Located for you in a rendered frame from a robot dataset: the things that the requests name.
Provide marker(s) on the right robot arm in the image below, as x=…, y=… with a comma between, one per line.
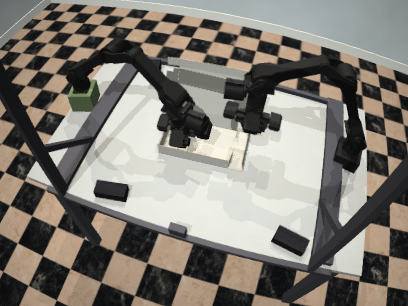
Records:
x=265, y=76

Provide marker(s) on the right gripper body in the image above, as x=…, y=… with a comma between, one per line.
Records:
x=274, y=120

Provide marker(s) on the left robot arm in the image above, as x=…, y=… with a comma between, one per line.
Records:
x=170, y=93

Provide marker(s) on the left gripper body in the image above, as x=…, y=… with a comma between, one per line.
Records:
x=164, y=121

